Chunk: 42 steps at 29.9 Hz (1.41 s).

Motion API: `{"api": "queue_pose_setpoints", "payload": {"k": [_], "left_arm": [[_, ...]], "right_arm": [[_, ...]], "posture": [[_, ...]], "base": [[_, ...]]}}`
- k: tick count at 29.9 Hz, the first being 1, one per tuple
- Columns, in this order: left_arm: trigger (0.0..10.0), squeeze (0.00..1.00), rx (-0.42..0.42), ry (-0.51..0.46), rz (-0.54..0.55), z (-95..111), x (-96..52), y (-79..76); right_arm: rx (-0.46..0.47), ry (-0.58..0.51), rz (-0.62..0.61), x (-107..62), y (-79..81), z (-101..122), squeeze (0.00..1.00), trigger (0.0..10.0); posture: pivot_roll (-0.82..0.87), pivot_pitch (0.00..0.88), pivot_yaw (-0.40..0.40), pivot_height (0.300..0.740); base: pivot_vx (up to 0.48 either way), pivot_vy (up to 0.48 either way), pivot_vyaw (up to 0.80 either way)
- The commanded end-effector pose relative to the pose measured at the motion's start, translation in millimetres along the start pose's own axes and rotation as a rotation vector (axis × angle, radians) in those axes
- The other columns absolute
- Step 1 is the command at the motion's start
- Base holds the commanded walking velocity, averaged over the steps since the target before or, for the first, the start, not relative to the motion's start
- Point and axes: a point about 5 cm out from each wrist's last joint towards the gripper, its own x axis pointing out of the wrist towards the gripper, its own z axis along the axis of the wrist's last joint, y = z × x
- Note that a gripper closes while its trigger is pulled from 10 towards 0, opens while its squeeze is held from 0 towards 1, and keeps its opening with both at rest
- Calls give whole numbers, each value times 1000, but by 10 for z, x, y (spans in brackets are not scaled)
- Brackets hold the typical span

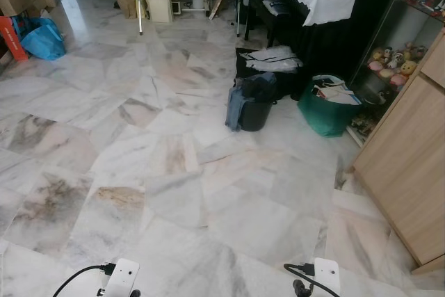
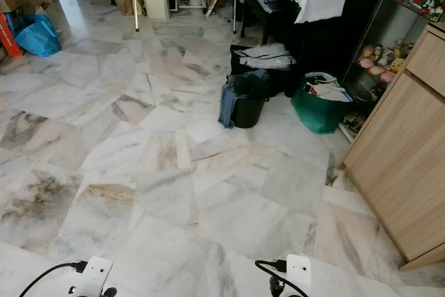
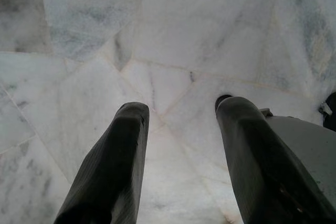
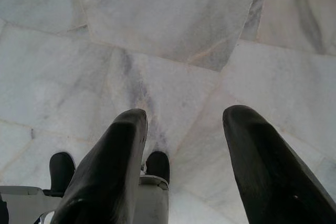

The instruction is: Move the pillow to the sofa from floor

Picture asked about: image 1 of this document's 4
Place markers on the light wooden cabinet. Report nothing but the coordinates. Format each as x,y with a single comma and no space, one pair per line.
407,165

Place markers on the yellow plush toy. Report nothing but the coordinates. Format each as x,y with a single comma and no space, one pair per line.
409,68

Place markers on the glass display cabinet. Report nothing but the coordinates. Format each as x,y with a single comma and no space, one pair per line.
410,29

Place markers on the green fabric bag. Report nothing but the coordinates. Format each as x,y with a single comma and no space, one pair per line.
327,116

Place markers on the black upright piano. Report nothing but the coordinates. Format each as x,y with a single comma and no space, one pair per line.
348,39

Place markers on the white plastic bag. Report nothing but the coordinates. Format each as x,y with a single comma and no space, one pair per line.
274,58

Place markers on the black bucket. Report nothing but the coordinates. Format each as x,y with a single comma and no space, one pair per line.
256,113

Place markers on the black storage box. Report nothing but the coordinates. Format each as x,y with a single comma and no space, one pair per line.
245,69

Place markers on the blue denim cloth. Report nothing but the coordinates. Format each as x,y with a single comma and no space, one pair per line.
235,108

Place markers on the white plastic jug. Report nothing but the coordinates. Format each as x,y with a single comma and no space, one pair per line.
198,0

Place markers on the beige paper bag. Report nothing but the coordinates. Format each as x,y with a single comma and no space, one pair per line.
160,6

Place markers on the blue plastic bag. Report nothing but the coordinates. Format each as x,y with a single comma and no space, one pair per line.
43,41

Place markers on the orange cardboard box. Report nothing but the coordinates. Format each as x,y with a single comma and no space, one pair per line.
10,38

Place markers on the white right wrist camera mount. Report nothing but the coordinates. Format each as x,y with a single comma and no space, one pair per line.
327,275

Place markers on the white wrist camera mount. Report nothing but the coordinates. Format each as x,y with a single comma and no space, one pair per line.
327,275
122,276

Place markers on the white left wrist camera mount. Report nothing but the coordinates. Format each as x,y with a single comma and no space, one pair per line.
122,276

